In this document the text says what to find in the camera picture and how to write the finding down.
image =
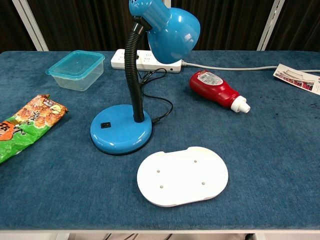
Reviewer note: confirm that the blue gooseneck desk lamp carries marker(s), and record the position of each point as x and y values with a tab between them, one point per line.
120	135

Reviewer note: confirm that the white oval board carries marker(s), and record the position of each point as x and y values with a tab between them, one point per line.
182	177

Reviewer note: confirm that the red ketchup squeeze bottle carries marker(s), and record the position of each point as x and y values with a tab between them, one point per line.
215	87

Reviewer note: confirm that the white power strip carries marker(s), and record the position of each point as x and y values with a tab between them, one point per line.
118	61

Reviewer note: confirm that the clear container teal lid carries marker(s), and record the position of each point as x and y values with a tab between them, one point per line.
75	67

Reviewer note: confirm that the blue table mat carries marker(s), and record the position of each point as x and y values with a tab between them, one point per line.
75	187

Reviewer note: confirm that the black pleated curtain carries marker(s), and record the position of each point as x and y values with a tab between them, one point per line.
87	25

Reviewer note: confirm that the green orange snack bag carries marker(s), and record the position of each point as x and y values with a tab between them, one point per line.
25	122

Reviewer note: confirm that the temple picture postcard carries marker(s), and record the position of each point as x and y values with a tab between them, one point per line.
297	78

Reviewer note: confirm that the white frame post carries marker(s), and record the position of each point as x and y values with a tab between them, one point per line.
271	25
31	25

